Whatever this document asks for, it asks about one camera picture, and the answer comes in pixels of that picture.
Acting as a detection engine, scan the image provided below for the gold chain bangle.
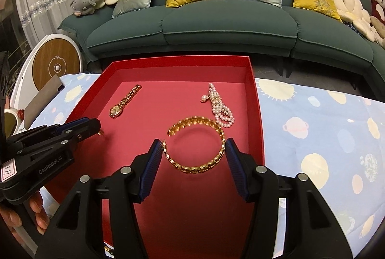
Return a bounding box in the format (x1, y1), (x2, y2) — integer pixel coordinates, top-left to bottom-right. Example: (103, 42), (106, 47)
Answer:
(162, 116), (226, 174)

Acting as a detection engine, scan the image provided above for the red jewelry tray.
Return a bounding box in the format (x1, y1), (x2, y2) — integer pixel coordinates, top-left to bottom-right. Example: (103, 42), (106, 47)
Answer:
(44, 54), (266, 259)

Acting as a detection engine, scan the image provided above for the left hand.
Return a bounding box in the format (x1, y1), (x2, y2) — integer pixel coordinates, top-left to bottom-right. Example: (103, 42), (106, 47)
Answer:
(0, 190), (50, 245)

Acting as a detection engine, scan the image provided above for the white mouse-ear mirror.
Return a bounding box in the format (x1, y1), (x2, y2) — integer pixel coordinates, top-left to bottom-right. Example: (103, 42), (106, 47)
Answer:
(4, 108), (24, 138)

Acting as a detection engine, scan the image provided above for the gold wrist watch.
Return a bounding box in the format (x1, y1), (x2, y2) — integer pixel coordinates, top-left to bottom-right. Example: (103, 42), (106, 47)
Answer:
(109, 84), (142, 119)

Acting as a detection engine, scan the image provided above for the blue planet-print tablecloth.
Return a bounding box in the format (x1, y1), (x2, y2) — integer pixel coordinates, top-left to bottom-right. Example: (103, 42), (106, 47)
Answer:
(28, 73), (385, 258)

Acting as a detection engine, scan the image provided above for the dark green sofa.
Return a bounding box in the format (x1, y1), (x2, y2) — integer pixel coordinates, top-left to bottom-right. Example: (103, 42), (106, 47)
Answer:
(60, 0), (384, 99)

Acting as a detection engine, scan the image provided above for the white flower cushion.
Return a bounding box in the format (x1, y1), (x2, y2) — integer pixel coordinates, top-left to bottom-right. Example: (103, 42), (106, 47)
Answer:
(334, 0), (384, 48)

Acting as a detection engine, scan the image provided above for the red monkey plush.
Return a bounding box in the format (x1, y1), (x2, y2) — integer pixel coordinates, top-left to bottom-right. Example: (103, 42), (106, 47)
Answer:
(366, 0), (385, 26)

